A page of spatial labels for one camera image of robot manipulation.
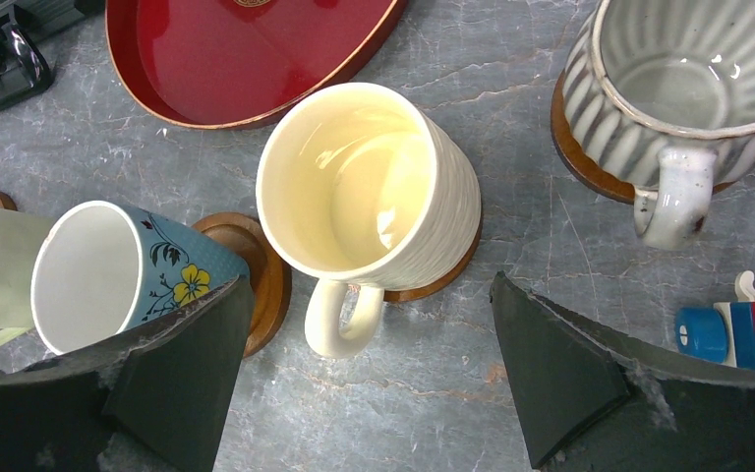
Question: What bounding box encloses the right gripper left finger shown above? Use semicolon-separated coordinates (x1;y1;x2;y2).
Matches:
0;276;254;471

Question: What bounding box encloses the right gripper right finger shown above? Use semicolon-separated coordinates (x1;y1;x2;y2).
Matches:
490;272;755;471

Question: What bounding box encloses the blue handled white mug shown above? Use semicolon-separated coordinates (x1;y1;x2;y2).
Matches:
30;201;251;355

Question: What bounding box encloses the wooden coaster two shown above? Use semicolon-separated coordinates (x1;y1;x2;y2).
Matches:
193;211;292;357

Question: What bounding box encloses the wooden coaster one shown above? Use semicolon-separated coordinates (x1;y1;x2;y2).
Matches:
348;217;485;305

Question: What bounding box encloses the wooden coaster four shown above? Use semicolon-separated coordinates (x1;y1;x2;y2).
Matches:
550;71;737;206

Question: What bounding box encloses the cream ribbed mug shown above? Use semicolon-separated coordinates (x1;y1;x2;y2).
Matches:
256;83;482;359

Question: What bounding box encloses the grey striped cup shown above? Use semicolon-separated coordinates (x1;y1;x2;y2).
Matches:
562;0;755;250

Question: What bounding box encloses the red round tray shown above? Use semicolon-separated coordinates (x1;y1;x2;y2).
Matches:
105;0;407;130

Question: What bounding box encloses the red blue toy truck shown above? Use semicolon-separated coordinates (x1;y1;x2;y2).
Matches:
674;270;755;371

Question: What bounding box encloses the black foam-lined case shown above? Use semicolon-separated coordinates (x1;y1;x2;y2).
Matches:
0;0;105;111

